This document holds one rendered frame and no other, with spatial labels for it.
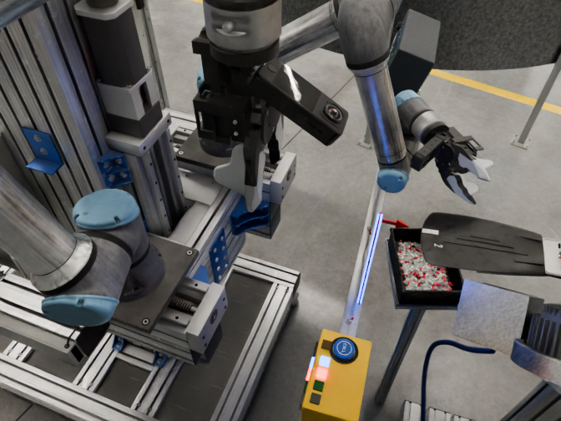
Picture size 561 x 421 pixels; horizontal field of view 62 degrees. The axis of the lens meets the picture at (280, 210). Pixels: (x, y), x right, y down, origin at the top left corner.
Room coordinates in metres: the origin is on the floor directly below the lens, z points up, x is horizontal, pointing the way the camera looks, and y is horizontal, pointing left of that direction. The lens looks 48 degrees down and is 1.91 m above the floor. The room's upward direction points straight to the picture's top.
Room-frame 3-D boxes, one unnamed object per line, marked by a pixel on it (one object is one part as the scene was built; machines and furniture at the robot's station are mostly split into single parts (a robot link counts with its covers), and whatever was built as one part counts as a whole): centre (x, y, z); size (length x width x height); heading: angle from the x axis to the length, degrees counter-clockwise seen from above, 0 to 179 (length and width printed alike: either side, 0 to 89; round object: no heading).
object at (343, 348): (0.40, -0.12, 1.08); 0.04 x 0.04 x 0.02
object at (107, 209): (0.59, 0.34, 1.20); 0.13 x 0.12 x 0.14; 176
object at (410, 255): (0.76, -0.40, 0.83); 0.19 x 0.14 x 0.04; 179
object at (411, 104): (1.00, -0.35, 1.18); 0.11 x 0.08 x 0.09; 20
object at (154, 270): (0.60, 0.34, 1.09); 0.15 x 0.15 x 0.10
